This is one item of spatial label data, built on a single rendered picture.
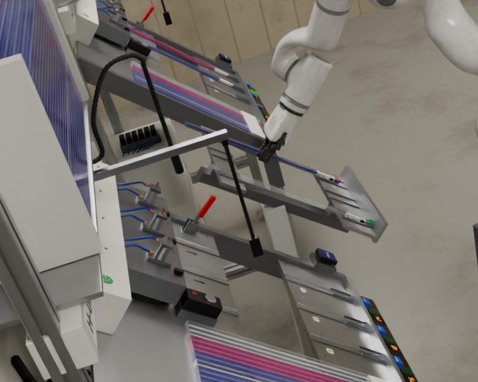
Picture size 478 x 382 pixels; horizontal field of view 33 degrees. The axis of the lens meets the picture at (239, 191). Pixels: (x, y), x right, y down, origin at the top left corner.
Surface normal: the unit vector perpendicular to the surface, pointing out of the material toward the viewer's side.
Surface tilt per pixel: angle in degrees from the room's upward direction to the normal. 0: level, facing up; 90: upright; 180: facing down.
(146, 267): 43
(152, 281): 90
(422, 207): 0
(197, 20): 90
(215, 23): 90
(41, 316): 90
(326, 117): 0
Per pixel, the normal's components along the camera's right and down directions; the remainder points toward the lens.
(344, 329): 0.47, -0.81
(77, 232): 0.19, 0.48
